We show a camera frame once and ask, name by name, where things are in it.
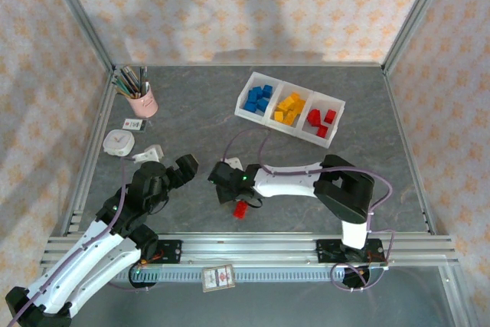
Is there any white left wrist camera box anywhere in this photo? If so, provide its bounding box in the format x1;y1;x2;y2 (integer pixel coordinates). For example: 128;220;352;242
132;144;165;163

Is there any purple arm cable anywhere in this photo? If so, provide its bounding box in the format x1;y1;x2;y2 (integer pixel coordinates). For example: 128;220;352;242
223;129;395;293
7;154;139;327

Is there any aluminium frame post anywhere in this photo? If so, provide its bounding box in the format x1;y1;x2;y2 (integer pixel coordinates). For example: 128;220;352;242
381;0;456;75
41;0;116;72

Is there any white alarm clock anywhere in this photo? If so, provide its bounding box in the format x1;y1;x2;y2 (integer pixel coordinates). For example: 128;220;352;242
102;129;136;158

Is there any black round cable port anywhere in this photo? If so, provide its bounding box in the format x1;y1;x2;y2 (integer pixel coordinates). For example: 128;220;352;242
129;265;158;290
341;267;371;292

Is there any grey slotted cable duct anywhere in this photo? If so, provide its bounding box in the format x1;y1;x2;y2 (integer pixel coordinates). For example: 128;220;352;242
114;267;390;283

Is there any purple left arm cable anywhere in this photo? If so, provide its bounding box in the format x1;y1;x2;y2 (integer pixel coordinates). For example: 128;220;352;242
7;154;139;327

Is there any white card with red logo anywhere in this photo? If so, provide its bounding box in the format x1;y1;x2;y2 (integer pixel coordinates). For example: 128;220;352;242
123;118;149;132

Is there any pink pencil cup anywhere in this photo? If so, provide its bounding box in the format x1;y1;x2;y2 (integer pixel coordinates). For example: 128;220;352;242
126;82;159;119

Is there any aluminium table side rail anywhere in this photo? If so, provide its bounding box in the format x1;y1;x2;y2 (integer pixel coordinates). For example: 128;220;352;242
382;66;438;236
60;68;118;236

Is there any playing card box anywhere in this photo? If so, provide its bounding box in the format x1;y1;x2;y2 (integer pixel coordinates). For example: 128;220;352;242
201;264;237;293

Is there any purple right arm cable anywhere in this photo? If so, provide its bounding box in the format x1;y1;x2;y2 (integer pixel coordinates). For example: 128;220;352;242
223;129;395;293

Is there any aluminium mounting rail beam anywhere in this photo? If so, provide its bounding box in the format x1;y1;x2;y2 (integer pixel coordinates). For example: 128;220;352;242
41;233;459;267

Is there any aluminium table end rail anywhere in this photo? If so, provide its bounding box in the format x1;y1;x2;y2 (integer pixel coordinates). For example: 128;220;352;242
113;61;386;68

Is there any white translucent plastic bin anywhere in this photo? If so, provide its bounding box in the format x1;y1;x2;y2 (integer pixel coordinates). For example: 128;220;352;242
266;81;315;137
296;91;348;149
234;71;284;126

